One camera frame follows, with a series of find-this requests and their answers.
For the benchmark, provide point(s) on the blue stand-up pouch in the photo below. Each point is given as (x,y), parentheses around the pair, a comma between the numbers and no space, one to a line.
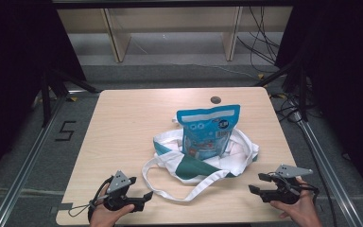
(206,132)

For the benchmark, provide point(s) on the aluminium floor rail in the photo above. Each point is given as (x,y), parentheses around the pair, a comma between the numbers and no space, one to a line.
(28,164)
(327,170)

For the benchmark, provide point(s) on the white and green tote bag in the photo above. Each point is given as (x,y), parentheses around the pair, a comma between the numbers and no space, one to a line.
(201,167)

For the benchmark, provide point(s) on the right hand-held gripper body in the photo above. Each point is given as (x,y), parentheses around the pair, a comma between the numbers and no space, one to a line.
(283,189)

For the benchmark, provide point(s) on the black metal stand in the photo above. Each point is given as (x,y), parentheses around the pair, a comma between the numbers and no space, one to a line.
(296,82)
(55,88)

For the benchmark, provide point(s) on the light wooden desk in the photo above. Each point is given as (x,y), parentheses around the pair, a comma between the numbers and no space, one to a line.
(119,34)

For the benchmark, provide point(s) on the person's right hand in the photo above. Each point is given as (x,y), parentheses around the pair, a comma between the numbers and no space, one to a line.
(302,211)

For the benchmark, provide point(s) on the person's left hand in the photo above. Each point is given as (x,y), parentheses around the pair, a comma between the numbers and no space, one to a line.
(110,217)

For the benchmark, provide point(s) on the dark curtain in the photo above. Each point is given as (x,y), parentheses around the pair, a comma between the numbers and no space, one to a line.
(15,63)
(346,69)

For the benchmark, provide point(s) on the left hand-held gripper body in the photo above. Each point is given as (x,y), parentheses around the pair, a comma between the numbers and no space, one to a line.
(119,194)

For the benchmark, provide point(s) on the round dark table grommet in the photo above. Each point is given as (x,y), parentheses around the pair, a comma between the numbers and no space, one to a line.
(215,100)

